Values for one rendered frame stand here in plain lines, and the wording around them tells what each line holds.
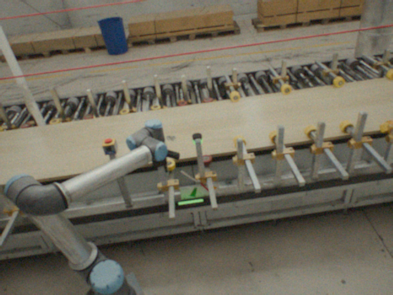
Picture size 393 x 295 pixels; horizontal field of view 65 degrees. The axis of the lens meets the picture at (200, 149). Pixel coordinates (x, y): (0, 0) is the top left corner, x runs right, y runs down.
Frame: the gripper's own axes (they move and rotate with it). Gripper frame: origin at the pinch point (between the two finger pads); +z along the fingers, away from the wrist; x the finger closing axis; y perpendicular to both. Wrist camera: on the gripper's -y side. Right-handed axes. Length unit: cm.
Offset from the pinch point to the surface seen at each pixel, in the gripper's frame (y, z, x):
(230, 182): -41, 36, -23
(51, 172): 82, 9, -30
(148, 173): 16.9, 19.5, -27.8
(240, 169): -45.0, 10.0, -6.0
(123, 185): 30.2, 9.6, -6.1
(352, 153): -119, 11, -6
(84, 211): 61, 29, -8
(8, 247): 144, 78, -31
